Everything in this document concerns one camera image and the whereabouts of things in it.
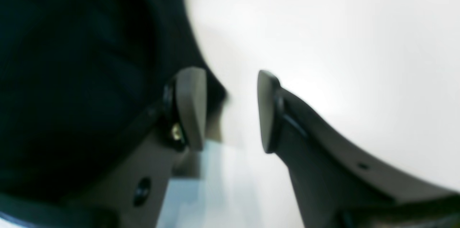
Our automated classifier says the black t-shirt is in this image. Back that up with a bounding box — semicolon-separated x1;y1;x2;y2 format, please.
0;0;226;202

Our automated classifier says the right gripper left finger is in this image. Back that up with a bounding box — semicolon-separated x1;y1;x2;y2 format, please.
68;67;207;228

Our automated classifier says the white tray corner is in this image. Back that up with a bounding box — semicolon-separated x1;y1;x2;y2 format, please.
157;141;263;228

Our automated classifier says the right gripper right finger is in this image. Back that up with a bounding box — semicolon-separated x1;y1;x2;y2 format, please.
257;70;460;228

